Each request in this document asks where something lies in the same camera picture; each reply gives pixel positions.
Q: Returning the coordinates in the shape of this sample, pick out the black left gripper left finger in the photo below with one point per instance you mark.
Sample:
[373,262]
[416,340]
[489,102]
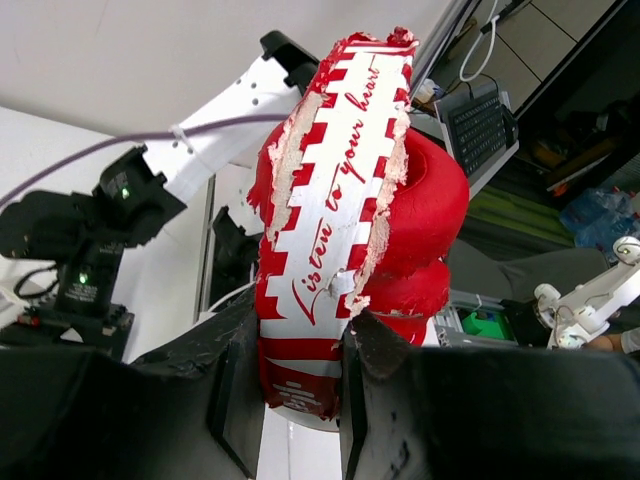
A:
[190,409]

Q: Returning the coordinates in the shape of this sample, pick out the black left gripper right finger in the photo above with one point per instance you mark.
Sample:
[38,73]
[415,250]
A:
[484,413]

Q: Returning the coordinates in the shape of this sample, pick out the black keyboard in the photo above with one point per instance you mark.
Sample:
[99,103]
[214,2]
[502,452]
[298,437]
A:
[479,130]

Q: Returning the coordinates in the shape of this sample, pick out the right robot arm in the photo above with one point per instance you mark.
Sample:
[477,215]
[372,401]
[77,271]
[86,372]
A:
[82,237]

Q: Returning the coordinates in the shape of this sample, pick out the red headphones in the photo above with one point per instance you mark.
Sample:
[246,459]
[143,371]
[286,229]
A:
[359,211]

